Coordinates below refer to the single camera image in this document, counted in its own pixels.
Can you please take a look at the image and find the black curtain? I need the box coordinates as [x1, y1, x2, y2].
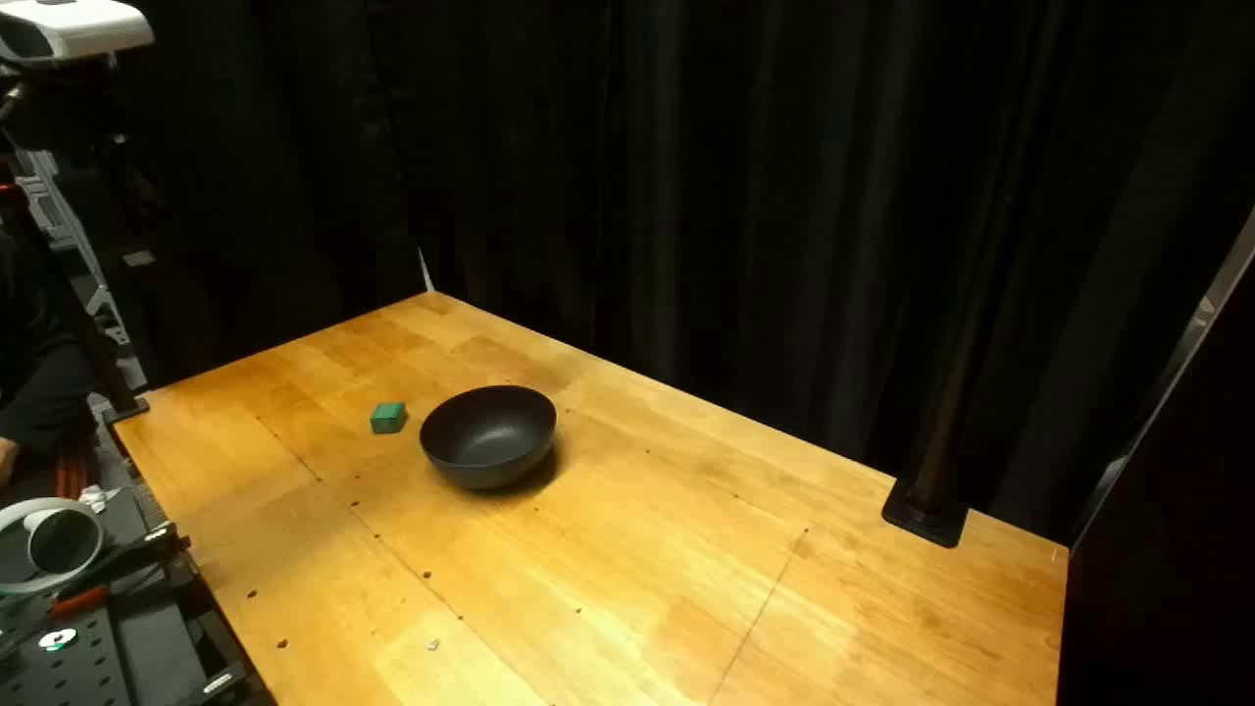
[121, 0, 1255, 544]

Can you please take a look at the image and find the white tape roll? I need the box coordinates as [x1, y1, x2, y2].
[0, 493, 109, 601]

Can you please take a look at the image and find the black perforated side bench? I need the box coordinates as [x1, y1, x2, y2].
[0, 387, 278, 706]

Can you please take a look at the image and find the grey metal frame strut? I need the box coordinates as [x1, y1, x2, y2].
[11, 144, 147, 395]

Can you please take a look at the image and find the dark panel with metal edge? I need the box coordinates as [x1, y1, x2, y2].
[1056, 206, 1255, 706]

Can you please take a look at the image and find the dark grey bowl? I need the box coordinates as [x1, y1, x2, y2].
[414, 379, 560, 493]

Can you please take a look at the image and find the black pole with base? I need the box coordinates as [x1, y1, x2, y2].
[879, 193, 1038, 549]

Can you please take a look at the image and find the red handled tool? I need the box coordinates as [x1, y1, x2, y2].
[45, 528, 196, 621]

